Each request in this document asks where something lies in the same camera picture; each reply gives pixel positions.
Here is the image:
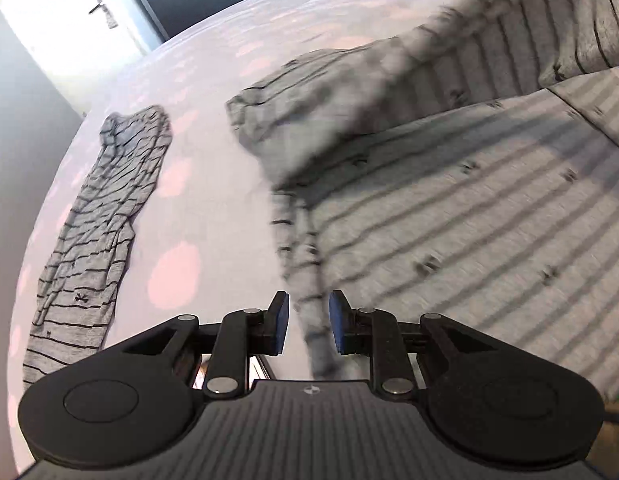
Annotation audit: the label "grey striped pants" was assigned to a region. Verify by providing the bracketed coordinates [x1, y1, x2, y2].
[22, 105, 174, 388]

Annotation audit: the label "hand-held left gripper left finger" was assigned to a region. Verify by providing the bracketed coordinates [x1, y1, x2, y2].
[123, 290, 290, 401]

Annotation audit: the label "grey striped long-sleeve top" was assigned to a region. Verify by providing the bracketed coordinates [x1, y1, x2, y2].
[225, 0, 619, 401]

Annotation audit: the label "pink polka dot bed sheet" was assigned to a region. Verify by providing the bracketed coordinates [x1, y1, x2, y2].
[4, 0, 495, 476]

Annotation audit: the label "white door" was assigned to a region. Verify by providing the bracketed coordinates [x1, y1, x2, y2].
[0, 0, 152, 116]

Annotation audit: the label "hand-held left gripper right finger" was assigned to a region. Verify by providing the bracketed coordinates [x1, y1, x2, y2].
[328, 290, 495, 401]

